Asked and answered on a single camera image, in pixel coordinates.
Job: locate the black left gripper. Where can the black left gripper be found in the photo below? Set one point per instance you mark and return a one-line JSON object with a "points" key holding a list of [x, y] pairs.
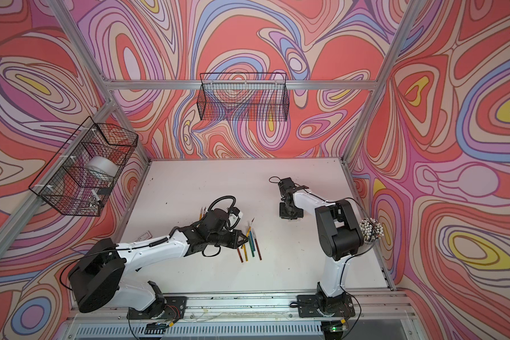
{"points": [[236, 243]]}

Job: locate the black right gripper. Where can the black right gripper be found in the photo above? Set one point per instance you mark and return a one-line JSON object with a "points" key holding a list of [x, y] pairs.
{"points": [[284, 214]]}

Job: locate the yellow capped knife angled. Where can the yellow capped knife angled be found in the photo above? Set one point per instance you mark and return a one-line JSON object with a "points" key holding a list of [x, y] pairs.
{"points": [[248, 233]]}

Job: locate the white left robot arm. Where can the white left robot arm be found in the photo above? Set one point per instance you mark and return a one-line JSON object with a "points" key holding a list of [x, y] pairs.
{"points": [[103, 277]]}

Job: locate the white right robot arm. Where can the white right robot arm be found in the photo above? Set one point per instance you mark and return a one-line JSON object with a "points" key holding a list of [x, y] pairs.
{"points": [[338, 230]]}

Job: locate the clear cup of craft knives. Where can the clear cup of craft knives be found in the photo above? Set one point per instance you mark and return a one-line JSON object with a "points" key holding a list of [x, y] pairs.
{"points": [[371, 230]]}

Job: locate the green capped knife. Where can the green capped knife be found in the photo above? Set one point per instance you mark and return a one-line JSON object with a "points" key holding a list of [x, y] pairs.
{"points": [[251, 247]]}

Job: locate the red capped knife right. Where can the red capped knife right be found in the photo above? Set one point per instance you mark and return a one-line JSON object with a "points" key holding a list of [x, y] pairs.
{"points": [[256, 243]]}

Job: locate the red capped knife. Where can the red capped knife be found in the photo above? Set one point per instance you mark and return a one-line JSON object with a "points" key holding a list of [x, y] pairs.
{"points": [[240, 254], [256, 243]]}

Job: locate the red capped knife left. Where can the red capped knife left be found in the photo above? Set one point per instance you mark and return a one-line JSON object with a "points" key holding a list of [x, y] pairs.
{"points": [[240, 254]]}

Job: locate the small white red card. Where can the small white red card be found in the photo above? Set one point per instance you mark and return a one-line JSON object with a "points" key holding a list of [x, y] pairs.
{"points": [[144, 237]]}

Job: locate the white tape roll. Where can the white tape roll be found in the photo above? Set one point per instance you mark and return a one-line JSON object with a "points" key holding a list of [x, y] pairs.
{"points": [[102, 168]]}

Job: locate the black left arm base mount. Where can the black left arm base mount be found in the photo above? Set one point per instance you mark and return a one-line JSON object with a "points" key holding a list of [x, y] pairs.
{"points": [[167, 308]]}

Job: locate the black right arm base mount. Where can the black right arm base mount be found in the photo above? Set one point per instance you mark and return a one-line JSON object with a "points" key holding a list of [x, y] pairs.
{"points": [[320, 304]]}

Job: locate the black wire basket back wall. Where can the black wire basket back wall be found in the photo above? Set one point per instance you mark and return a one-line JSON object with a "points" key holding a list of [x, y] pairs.
{"points": [[243, 96]]}

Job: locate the black wire basket wall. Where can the black wire basket wall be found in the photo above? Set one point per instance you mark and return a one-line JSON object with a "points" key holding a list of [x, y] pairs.
{"points": [[243, 96], [67, 186]]}

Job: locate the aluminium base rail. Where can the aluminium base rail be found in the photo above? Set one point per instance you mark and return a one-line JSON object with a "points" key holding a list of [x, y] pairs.
{"points": [[377, 315]]}

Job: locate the black wire basket left wall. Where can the black wire basket left wall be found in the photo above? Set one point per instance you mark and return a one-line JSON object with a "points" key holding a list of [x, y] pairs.
{"points": [[67, 186]]}

